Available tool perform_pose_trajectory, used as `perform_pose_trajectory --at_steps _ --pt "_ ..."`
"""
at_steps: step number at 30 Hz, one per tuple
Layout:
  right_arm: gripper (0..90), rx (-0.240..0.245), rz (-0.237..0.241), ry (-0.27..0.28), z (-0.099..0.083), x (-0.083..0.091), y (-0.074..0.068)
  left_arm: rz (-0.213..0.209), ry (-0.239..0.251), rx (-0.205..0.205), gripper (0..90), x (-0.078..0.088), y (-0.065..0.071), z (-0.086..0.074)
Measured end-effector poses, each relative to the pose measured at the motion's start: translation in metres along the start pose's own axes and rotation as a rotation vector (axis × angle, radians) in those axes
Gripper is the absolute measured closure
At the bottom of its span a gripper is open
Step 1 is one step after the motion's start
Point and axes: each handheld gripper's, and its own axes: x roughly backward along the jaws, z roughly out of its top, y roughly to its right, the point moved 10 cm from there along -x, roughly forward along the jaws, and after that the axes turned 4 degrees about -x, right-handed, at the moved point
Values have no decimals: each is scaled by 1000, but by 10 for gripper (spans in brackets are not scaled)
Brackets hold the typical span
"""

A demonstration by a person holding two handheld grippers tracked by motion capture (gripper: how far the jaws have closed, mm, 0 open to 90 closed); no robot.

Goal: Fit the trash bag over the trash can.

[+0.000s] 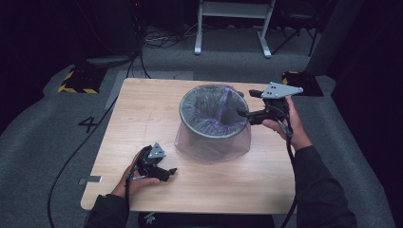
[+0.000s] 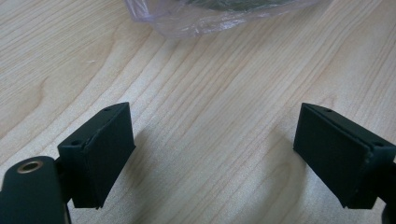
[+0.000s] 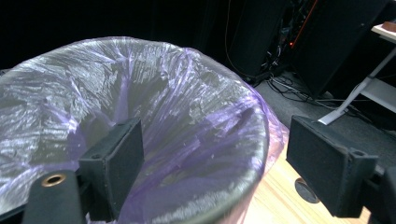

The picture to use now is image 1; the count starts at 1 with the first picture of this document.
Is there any left hand-held gripper cable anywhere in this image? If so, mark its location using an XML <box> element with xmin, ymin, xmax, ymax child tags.
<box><xmin>124</xmin><ymin>155</ymin><xmax>142</xmax><ymax>217</ymax></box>

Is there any long black floor cable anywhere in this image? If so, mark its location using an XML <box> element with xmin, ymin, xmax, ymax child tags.
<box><xmin>47</xmin><ymin>96</ymin><xmax>119</xmax><ymax>228</ymax></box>

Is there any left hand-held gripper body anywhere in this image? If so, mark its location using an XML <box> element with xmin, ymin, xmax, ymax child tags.
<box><xmin>136</xmin><ymin>142</ymin><xmax>167</xmax><ymax>179</ymax></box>

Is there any person's right hand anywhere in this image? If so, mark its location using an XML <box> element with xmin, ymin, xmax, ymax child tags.
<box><xmin>261</xmin><ymin>96</ymin><xmax>313</xmax><ymax>151</ymax></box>

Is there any hand-held gripper cable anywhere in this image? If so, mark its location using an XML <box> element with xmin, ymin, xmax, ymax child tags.
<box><xmin>124</xmin><ymin>155</ymin><xmax>142</xmax><ymax>217</ymax></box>
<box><xmin>275</xmin><ymin>107</ymin><xmax>297</xmax><ymax>228</ymax></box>

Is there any grey column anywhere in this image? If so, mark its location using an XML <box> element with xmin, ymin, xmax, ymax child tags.
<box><xmin>305</xmin><ymin>0</ymin><xmax>365</xmax><ymax>77</ymax></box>

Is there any black yellow striped base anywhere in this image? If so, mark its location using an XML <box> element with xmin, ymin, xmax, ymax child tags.
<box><xmin>281</xmin><ymin>70</ymin><xmax>324</xmax><ymax>98</ymax></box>
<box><xmin>57</xmin><ymin>66</ymin><xmax>107</xmax><ymax>94</ymax></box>

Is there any black tripod stand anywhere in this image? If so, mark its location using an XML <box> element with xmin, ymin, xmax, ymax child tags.
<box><xmin>272</xmin><ymin>12</ymin><xmax>321</xmax><ymax>58</ymax></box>

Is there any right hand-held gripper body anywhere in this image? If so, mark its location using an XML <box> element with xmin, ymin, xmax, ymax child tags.
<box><xmin>260</xmin><ymin>82</ymin><xmax>304</xmax><ymax>125</ymax></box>

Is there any green round bin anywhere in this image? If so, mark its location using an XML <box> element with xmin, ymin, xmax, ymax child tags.
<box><xmin>179</xmin><ymin>85</ymin><xmax>250</xmax><ymax>160</ymax></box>

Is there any right hand-held gripper cable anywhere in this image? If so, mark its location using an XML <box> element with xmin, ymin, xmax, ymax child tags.
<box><xmin>275</xmin><ymin>107</ymin><xmax>297</xmax><ymax>228</ymax></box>

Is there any white metal table frame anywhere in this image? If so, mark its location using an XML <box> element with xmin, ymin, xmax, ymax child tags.
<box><xmin>194</xmin><ymin>0</ymin><xmax>277</xmax><ymax>59</ymax></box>

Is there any grey tape strip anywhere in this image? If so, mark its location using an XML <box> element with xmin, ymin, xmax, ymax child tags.
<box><xmin>78</xmin><ymin>175</ymin><xmax>103</xmax><ymax>185</ymax></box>

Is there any purple plastic bag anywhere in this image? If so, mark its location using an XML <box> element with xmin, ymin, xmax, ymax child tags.
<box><xmin>174</xmin><ymin>84</ymin><xmax>252</xmax><ymax>165</ymax></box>

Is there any person's left hand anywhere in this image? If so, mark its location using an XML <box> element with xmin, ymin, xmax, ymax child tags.
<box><xmin>110</xmin><ymin>151</ymin><xmax>161</xmax><ymax>199</ymax></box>

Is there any dark cloth with white print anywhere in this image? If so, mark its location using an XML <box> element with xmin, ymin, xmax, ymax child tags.
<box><xmin>137</xmin><ymin>211</ymin><xmax>275</xmax><ymax>228</ymax></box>

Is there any bundle of floor cables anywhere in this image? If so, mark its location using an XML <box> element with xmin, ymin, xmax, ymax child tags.
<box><xmin>142</xmin><ymin>23</ymin><xmax>201</xmax><ymax>48</ymax></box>

